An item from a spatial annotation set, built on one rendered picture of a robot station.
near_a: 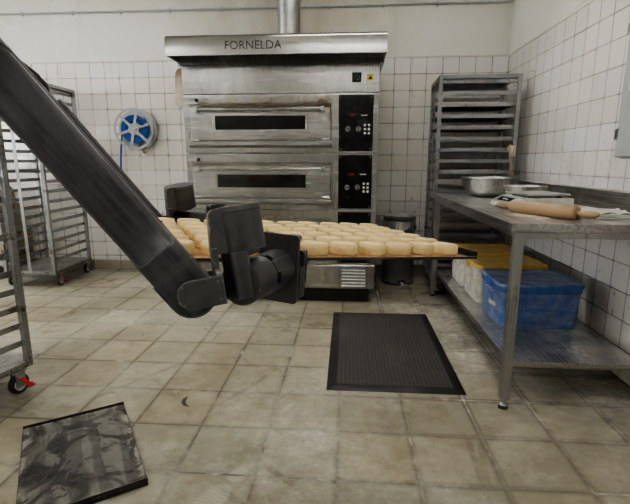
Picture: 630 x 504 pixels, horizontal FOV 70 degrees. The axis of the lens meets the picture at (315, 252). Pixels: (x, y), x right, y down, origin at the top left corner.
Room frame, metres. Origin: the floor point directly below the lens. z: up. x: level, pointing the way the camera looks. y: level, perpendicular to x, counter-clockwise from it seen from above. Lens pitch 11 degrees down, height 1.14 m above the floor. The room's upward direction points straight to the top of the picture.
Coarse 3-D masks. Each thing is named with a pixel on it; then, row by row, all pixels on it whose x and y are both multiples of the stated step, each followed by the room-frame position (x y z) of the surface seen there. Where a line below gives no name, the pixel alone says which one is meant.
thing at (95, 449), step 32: (64, 416) 1.80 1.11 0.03; (96, 416) 1.81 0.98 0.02; (32, 448) 1.59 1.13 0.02; (64, 448) 1.59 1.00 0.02; (96, 448) 1.59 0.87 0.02; (128, 448) 1.59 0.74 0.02; (32, 480) 1.40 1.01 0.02; (64, 480) 1.40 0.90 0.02; (96, 480) 1.40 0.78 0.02; (128, 480) 1.40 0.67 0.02
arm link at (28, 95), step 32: (0, 64) 0.49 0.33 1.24; (0, 96) 0.49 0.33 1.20; (32, 96) 0.50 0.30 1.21; (32, 128) 0.50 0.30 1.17; (64, 128) 0.51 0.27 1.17; (64, 160) 0.50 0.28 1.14; (96, 160) 0.51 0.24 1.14; (96, 192) 0.50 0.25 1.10; (128, 192) 0.52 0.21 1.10; (128, 224) 0.51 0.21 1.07; (160, 224) 0.52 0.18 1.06; (128, 256) 0.51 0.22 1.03; (160, 256) 0.51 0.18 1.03; (192, 256) 0.57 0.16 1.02; (160, 288) 0.50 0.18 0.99
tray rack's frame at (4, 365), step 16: (0, 128) 2.12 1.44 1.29; (0, 144) 2.11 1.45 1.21; (0, 160) 2.10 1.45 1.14; (0, 176) 2.10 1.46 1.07; (0, 192) 2.11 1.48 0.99; (16, 240) 2.12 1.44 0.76; (16, 256) 2.11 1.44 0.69; (16, 272) 2.10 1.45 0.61; (16, 288) 2.10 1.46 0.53; (16, 304) 2.11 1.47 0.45; (0, 368) 2.02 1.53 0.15; (16, 368) 2.04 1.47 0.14; (16, 384) 2.03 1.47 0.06
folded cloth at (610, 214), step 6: (582, 210) 2.19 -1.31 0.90; (588, 210) 2.19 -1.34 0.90; (594, 210) 2.22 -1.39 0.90; (600, 210) 2.22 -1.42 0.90; (606, 210) 2.23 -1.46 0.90; (612, 210) 2.21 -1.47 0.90; (618, 210) 2.18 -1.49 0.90; (624, 210) 2.13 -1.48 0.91; (600, 216) 2.02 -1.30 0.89; (606, 216) 2.02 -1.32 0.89; (612, 216) 2.01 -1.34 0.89; (618, 216) 2.00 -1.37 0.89; (624, 216) 2.00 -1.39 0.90
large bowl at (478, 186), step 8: (464, 176) 3.48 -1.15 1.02; (472, 176) 3.52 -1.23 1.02; (480, 176) 3.53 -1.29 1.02; (488, 176) 3.52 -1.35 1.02; (496, 176) 3.49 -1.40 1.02; (464, 184) 3.34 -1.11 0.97; (472, 184) 3.25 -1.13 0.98; (480, 184) 3.20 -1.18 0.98; (488, 184) 3.18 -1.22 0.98; (496, 184) 3.17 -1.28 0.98; (504, 184) 3.18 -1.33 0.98; (472, 192) 3.28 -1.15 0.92; (480, 192) 3.23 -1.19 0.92; (488, 192) 3.20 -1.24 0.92; (496, 192) 3.20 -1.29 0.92; (504, 192) 3.22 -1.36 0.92
